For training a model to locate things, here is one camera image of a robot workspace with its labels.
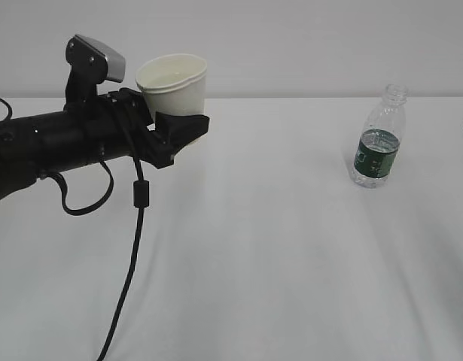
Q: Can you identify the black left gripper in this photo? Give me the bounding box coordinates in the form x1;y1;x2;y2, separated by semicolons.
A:
102;88;210;168

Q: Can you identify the white paper cup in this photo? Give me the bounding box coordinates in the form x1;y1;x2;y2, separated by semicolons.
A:
135;53;208;121

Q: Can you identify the clear water bottle green label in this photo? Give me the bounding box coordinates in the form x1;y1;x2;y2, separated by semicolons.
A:
352;83;408;189

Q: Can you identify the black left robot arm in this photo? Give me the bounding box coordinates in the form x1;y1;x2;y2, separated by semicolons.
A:
0;35;209;200

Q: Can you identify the black left camera cable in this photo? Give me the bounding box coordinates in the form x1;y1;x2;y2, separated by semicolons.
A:
0;93;152;361

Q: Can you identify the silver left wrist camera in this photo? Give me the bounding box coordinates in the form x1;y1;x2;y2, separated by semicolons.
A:
66;34;126;84

